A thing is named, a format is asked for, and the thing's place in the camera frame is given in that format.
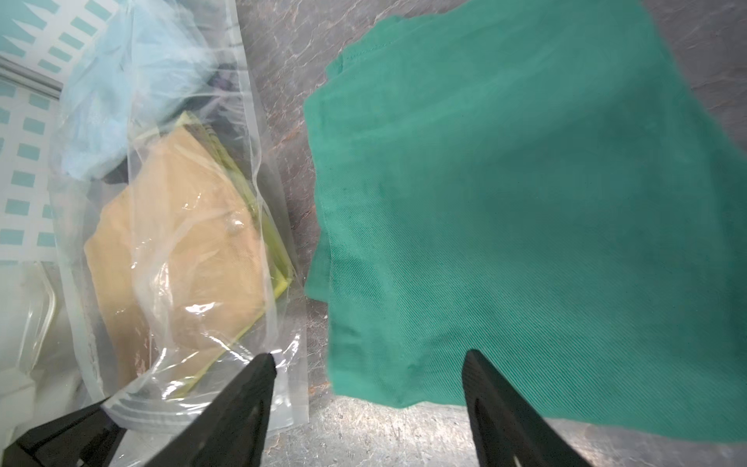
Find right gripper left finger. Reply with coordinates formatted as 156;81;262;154
148;353;276;466

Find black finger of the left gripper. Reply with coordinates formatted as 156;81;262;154
1;402;126;467

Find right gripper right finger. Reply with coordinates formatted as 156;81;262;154
462;349;591;467

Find clear plastic vacuum bag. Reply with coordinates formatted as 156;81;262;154
51;1;309;435

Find green trousers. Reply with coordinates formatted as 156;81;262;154
303;1;746;443

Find translucent plastic storage box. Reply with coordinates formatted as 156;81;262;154
1;262;89;449

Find yellow green folded garment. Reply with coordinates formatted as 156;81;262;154
174;110;295;398

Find tan folded garment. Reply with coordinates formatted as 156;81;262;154
84;126;267;391

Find light blue folded garment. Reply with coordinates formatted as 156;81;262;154
58;1;217;181

